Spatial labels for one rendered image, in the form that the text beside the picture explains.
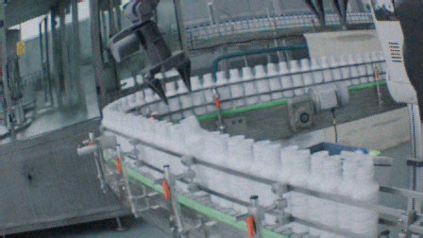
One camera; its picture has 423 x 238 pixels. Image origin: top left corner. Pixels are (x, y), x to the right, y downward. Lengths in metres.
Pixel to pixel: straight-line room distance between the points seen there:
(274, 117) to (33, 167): 2.15
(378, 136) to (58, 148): 2.99
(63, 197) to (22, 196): 0.44
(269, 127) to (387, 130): 2.87
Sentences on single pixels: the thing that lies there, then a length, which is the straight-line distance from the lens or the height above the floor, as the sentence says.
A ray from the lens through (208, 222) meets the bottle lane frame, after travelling 1.58.
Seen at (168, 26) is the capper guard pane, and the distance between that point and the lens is 6.86.
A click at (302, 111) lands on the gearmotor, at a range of 3.01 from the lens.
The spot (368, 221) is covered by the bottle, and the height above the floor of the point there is 1.06.
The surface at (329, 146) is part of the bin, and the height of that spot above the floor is 0.93.
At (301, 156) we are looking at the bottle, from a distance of 1.17.
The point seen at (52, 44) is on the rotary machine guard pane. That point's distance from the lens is 4.60.
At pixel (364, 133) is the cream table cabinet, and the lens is 5.72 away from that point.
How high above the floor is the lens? 1.42
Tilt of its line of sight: 8 degrees down
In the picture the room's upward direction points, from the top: 11 degrees counter-clockwise
